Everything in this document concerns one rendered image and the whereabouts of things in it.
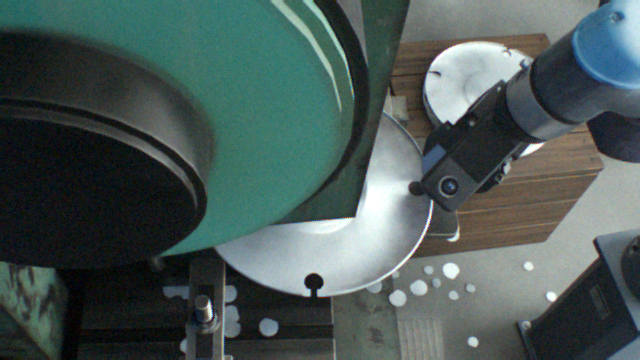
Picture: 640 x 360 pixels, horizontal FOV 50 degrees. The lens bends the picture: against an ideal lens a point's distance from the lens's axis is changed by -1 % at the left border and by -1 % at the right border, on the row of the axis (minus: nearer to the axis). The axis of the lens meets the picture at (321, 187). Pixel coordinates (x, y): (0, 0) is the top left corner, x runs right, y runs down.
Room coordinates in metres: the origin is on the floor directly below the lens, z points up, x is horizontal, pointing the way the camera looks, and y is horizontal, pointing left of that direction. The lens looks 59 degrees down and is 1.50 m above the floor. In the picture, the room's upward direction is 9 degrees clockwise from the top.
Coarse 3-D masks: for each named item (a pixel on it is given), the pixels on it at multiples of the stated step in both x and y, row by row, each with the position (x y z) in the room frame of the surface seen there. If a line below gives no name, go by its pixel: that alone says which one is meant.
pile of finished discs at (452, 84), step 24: (456, 48) 1.08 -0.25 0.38; (480, 48) 1.09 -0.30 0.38; (504, 48) 1.10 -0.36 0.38; (432, 72) 1.01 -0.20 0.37; (456, 72) 1.01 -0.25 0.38; (480, 72) 1.02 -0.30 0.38; (504, 72) 1.03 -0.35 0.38; (432, 96) 0.94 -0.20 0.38; (456, 96) 0.95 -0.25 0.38; (432, 120) 0.89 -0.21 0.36; (456, 120) 0.88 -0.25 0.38
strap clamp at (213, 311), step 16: (192, 272) 0.31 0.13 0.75; (208, 272) 0.31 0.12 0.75; (224, 272) 0.32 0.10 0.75; (192, 288) 0.29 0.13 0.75; (208, 288) 0.29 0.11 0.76; (224, 288) 0.30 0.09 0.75; (192, 304) 0.27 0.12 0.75; (208, 304) 0.25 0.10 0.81; (224, 304) 0.28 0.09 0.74; (192, 320) 0.25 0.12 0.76; (208, 320) 0.25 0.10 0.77; (192, 336) 0.23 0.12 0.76; (208, 336) 0.24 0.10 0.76; (192, 352) 0.22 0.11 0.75; (208, 352) 0.22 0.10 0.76
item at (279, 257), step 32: (384, 128) 0.53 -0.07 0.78; (384, 160) 0.49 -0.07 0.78; (416, 160) 0.49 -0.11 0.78; (384, 192) 0.44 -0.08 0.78; (288, 224) 0.37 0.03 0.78; (320, 224) 0.38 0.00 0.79; (352, 224) 0.39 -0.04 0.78; (384, 224) 0.39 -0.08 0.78; (416, 224) 0.40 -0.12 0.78; (224, 256) 0.32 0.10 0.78; (256, 256) 0.33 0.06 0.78; (288, 256) 0.33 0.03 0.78; (320, 256) 0.34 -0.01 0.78; (352, 256) 0.35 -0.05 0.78; (384, 256) 0.35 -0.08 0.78; (288, 288) 0.30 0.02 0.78; (352, 288) 0.31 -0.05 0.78
